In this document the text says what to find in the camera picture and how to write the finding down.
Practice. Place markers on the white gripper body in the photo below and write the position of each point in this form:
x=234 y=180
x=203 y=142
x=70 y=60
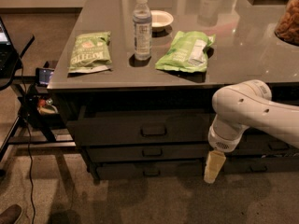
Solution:
x=220 y=141

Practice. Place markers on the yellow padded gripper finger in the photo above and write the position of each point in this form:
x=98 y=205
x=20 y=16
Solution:
x=214 y=162

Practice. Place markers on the grey top drawer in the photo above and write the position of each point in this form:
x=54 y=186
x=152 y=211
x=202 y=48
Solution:
x=141 y=127

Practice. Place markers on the grey drawer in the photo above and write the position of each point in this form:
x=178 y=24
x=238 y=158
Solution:
x=129 y=170
x=147 y=152
x=141 y=127

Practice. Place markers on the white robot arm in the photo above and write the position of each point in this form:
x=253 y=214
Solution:
x=239 y=107

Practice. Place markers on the grey middle drawer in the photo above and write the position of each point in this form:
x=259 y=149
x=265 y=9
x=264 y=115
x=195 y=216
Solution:
x=147 y=152

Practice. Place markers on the grey bottom drawer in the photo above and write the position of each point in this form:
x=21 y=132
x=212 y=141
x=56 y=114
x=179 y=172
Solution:
x=129 y=170

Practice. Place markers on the right green chip bag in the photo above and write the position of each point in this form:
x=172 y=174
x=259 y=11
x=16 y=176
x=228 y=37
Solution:
x=187 y=53

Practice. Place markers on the green chip bag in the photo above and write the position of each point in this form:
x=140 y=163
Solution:
x=90 y=53
x=187 y=53

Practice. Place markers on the jar of snacks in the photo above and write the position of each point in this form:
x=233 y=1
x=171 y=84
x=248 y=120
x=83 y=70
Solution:
x=287 y=28

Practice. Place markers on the white bowl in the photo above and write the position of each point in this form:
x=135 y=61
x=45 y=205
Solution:
x=160 y=20

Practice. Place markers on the clear plastic water bottle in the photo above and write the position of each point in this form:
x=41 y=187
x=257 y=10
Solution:
x=142 y=20

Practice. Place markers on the left green chip bag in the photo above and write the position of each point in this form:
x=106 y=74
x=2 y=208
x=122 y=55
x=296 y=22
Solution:
x=90 y=53

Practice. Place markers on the small colourful items on stand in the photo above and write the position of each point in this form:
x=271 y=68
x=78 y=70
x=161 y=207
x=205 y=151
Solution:
x=46 y=107

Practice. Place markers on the black side stand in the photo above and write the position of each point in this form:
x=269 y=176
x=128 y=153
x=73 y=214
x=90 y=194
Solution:
x=27 y=112

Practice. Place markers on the brown shoe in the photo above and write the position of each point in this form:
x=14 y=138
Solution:
x=11 y=215

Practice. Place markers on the black laptop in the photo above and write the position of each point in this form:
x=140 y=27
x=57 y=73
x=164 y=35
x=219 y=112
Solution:
x=9 y=57

